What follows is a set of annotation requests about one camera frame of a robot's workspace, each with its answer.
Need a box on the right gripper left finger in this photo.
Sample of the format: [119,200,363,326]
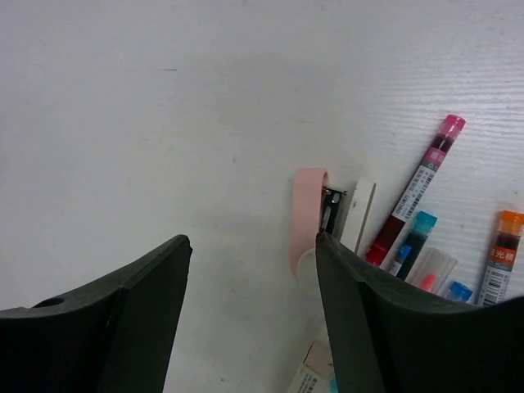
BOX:
[1,235,192,392]

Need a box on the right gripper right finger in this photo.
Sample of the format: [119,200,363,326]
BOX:
[315,233,523,392]

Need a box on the clear capped highlighter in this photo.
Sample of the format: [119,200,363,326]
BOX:
[406,247,458,294]

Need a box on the pink white stapler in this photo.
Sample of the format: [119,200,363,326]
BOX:
[287,166,377,296]

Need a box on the blue capped pen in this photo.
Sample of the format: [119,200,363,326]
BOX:
[444,281,472,303]

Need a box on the teal capped pen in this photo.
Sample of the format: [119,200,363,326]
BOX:
[389,211,437,280]

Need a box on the orange capped pen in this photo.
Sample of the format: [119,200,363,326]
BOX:
[477,210,523,306]

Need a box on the pink capped red pen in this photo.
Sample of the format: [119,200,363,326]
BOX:
[364,115,466,266]

